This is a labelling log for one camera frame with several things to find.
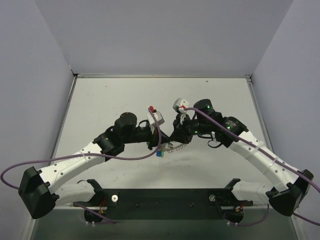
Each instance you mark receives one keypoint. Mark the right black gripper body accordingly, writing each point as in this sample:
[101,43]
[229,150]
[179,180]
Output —
[185,128]

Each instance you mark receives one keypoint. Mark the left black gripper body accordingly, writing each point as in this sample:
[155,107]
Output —
[152,139]

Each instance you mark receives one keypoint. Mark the large metal keyring with loops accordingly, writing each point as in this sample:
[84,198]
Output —
[171,147]

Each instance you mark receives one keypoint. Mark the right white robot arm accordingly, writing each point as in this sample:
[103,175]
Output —
[288,186]

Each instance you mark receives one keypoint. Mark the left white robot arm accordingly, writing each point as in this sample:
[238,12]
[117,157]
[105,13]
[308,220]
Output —
[41,190]

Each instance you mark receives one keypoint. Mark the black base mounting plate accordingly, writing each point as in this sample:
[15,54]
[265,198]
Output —
[165,204]

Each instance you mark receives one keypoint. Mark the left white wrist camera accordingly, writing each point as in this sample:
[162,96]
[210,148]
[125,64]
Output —
[154,118]

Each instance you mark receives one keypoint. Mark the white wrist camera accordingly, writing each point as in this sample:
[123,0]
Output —
[180,106]
[154,118]

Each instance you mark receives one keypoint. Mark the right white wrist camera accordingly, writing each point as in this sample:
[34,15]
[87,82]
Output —
[180,106]

